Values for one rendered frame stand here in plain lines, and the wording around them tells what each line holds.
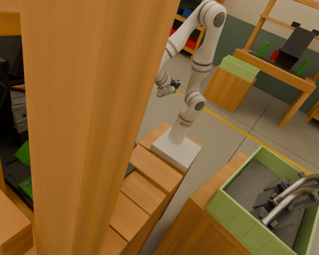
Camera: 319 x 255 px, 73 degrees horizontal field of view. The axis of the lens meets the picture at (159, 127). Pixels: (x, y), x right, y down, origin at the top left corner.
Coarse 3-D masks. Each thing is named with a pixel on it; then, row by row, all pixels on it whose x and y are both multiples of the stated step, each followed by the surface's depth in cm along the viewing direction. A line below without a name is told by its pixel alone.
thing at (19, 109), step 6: (24, 102) 86; (12, 108) 83; (18, 108) 84; (24, 108) 87; (18, 114) 85; (24, 114) 87; (18, 120) 86; (24, 120) 87; (18, 126) 86; (24, 126) 89; (18, 132) 87
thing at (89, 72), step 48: (48, 0) 15; (96, 0) 13; (144, 0) 15; (48, 48) 17; (96, 48) 14; (144, 48) 18; (48, 96) 19; (96, 96) 16; (144, 96) 23; (48, 144) 23; (96, 144) 20; (48, 192) 27; (96, 192) 27; (48, 240) 35; (96, 240) 39
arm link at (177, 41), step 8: (208, 0) 83; (200, 8) 84; (192, 16) 85; (184, 24) 85; (192, 24) 86; (200, 24) 89; (176, 32) 85; (184, 32) 85; (168, 40) 84; (176, 40) 84; (184, 40) 85; (168, 48) 84; (176, 48) 85
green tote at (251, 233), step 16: (256, 160) 147; (272, 160) 140; (288, 176) 136; (224, 192) 99; (208, 208) 107; (224, 208) 101; (240, 208) 95; (224, 224) 103; (240, 224) 98; (256, 224) 92; (304, 224) 110; (240, 240) 100; (256, 240) 95; (272, 240) 89; (304, 240) 96
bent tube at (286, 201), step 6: (294, 192) 95; (300, 192) 93; (306, 192) 90; (312, 192) 83; (318, 192) 86; (288, 198) 95; (294, 198) 94; (318, 198) 82; (282, 204) 95; (288, 204) 95; (276, 210) 94; (282, 210) 94; (270, 216) 93; (276, 216) 94; (264, 222) 93
